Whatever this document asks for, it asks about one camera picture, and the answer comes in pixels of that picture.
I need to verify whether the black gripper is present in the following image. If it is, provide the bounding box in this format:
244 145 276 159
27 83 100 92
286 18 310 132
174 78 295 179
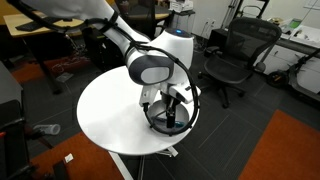
161 87 187 128

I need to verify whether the black marker with teal cap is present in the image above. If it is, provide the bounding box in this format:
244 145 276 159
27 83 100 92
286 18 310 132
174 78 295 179
153 117 185 128

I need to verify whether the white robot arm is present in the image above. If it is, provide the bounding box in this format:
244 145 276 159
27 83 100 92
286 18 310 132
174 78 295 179
6 0 198 135

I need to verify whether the white round table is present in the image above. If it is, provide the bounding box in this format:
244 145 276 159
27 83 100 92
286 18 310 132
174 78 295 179
77 66 191 156

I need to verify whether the black mesh office chair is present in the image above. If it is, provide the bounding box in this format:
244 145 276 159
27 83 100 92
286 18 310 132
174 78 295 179
198 17 282 108

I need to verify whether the black electric scooter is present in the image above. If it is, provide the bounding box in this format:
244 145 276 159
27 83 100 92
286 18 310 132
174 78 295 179
266 48 320 103

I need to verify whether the clear plastic bottle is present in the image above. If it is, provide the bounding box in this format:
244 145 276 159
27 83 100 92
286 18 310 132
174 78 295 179
34 124 61 135

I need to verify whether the wooden desk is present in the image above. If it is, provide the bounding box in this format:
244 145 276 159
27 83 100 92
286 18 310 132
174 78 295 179
2 0 171 38

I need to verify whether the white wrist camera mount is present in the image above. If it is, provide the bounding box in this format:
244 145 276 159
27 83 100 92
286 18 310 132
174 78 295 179
139 85 158 107

